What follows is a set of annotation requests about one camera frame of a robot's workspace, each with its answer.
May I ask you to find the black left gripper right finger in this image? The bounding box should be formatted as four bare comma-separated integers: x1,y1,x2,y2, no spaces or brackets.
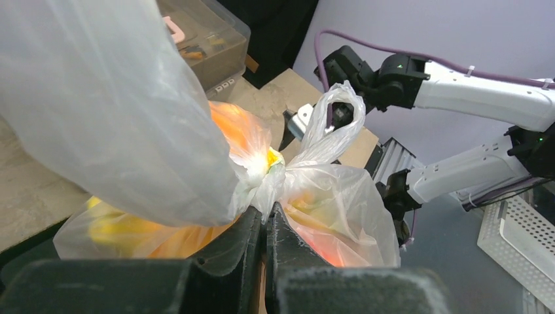
265,203,452,313

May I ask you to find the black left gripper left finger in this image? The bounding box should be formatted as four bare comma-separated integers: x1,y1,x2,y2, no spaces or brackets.
1,208,261,313

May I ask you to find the clear plastic grocery bag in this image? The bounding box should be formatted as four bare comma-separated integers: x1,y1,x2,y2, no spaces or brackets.
1,1,401,267

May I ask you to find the black fabric tote bag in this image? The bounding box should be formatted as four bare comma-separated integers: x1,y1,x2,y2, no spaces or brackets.
219,0,318,89

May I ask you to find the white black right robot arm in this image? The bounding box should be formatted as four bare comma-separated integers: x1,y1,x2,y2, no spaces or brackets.
314,46,554,225

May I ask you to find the dark green tray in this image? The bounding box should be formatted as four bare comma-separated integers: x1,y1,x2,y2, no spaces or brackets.
1,217,69,294

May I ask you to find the white perforated metal tray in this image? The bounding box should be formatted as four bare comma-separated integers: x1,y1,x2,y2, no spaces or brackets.
477,196,554,312

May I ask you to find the smoky clear storage box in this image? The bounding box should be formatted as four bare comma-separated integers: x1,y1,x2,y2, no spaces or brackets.
157,0,251,101

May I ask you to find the aluminium frame rail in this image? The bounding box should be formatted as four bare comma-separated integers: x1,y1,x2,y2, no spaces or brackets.
365,137,423,184

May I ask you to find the pink box handle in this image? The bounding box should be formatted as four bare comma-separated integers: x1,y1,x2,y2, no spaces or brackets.
162,16,186,44

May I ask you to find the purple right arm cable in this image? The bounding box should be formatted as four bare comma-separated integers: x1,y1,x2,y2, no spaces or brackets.
313,29,555,126

